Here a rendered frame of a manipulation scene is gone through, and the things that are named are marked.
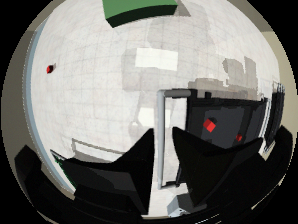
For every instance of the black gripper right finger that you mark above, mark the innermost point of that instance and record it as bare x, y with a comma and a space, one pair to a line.
206, 165

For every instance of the green rectangular block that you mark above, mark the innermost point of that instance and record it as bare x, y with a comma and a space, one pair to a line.
119, 12

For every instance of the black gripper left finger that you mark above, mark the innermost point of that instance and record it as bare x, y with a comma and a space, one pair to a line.
131, 174

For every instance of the small red block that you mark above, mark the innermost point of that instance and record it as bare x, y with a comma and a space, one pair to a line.
208, 124

